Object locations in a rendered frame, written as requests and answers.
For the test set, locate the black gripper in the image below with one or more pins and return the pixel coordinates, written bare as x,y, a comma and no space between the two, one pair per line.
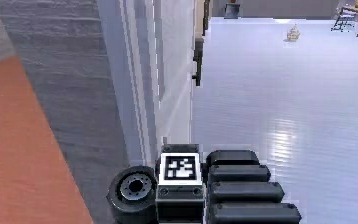
133,193

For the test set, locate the dark slatted chair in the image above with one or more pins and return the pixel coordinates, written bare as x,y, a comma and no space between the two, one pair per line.
343,20

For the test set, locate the dark grey plant pot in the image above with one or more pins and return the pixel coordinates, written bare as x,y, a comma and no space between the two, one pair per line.
232,10

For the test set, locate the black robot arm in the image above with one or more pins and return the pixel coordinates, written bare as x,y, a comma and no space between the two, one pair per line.
240,190

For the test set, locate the white room door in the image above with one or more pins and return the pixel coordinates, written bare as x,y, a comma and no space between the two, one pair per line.
147,76

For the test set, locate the cream tiered ornament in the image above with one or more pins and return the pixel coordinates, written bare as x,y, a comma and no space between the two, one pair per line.
293,33

